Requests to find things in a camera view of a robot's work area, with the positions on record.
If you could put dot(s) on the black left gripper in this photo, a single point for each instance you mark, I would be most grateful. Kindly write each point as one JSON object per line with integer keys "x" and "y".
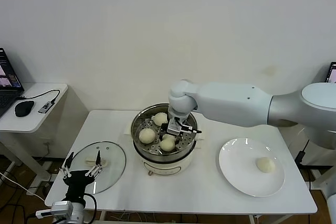
{"x": 77, "y": 180}

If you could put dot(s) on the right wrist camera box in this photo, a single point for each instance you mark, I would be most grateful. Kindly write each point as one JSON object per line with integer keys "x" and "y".
{"x": 174, "y": 126}

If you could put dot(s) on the white side table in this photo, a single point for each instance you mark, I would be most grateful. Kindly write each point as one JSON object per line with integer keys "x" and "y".
{"x": 34, "y": 124}

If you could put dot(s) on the stainless steel steamer basket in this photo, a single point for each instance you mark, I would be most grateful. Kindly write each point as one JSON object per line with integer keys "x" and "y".
{"x": 147, "y": 150}

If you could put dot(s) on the cream electric cooker pot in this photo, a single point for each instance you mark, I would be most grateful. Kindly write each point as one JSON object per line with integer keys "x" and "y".
{"x": 162, "y": 166}

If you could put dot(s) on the black power adapter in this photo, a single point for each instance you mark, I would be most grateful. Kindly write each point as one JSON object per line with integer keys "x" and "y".
{"x": 300, "y": 157}

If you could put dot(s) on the white steamed baozi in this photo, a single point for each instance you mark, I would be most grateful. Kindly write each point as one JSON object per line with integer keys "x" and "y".
{"x": 168, "y": 144}
{"x": 158, "y": 118}
{"x": 265, "y": 165}
{"x": 147, "y": 135}

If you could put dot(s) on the white round plate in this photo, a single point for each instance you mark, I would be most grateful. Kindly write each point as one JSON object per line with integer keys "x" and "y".
{"x": 236, "y": 161}

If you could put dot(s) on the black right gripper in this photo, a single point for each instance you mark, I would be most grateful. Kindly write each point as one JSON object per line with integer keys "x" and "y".
{"x": 175, "y": 117}

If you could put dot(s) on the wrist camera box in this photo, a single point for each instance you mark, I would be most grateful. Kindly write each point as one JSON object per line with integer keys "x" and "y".
{"x": 174, "y": 126}
{"x": 61, "y": 207}

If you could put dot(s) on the small grey usb hub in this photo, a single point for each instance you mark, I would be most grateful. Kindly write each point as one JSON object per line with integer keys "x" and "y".
{"x": 46, "y": 107}

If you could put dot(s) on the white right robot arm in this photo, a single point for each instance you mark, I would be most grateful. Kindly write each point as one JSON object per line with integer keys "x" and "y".
{"x": 231, "y": 103}

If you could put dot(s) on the open black laptop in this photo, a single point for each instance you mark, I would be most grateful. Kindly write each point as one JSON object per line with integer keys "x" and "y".
{"x": 5, "y": 98}
{"x": 332, "y": 73}

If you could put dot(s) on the round glass lid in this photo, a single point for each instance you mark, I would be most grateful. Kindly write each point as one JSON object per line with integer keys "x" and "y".
{"x": 115, "y": 166}

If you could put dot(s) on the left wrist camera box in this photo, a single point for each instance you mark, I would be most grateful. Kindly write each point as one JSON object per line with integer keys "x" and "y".
{"x": 61, "y": 207}

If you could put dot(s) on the black computer mouse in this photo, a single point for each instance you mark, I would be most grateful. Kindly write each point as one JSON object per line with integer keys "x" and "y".
{"x": 24, "y": 108}

